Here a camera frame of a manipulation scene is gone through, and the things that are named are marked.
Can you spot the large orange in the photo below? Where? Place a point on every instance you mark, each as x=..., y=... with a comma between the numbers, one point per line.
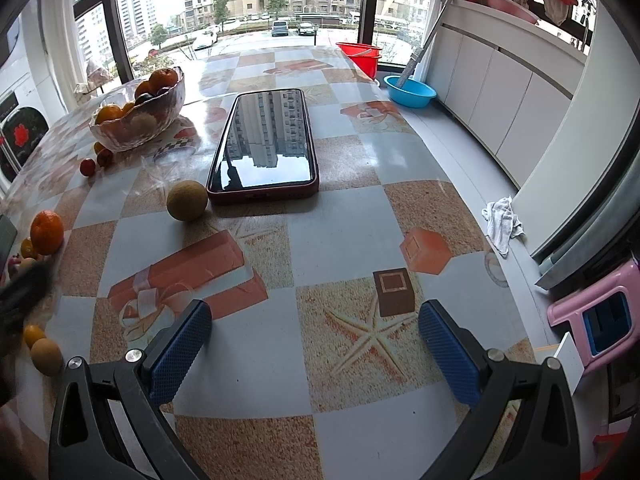
x=162, y=78
x=109, y=112
x=47, y=231

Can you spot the white low cabinet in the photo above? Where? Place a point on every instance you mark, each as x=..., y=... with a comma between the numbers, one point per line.
x=500, y=100

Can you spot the smartphone in red case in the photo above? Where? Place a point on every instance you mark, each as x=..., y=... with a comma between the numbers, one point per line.
x=265, y=140

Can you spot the blue basin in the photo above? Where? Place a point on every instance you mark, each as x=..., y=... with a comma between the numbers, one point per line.
x=415, y=95

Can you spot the small orange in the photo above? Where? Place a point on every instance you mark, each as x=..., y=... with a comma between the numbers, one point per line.
x=99, y=147
x=34, y=335
x=27, y=248
x=129, y=106

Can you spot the pale round fruit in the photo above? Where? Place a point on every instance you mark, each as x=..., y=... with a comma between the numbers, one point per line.
x=142, y=122

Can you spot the white dryer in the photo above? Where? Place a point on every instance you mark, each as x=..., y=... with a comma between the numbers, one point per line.
x=27, y=67

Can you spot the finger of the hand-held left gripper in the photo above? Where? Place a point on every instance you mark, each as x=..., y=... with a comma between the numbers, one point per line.
x=22, y=292

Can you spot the pink plastic stool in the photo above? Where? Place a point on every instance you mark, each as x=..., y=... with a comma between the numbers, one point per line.
x=565, y=312

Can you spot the tan round melon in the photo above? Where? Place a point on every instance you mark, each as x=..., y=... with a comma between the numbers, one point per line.
x=187, y=200

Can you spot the white washing machine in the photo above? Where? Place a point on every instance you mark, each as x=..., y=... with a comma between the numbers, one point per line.
x=20, y=135

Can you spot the white board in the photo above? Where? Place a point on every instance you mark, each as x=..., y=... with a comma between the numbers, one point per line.
x=570, y=360

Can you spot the clear plastic bag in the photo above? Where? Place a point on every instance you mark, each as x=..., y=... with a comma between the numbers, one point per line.
x=95, y=76

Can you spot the red bucket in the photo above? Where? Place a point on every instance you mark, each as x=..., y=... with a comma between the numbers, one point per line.
x=362, y=57

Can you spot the clear glass bowl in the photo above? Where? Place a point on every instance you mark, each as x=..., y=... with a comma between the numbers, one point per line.
x=125, y=139

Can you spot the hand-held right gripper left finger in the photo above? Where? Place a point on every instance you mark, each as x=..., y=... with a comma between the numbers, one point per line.
x=180, y=350

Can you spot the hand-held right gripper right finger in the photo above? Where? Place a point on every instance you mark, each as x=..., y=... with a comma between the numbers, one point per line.
x=447, y=350

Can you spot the pink basin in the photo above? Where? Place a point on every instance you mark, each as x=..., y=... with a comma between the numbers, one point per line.
x=510, y=7

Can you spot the white rag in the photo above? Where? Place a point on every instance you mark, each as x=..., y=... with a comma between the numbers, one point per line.
x=502, y=225

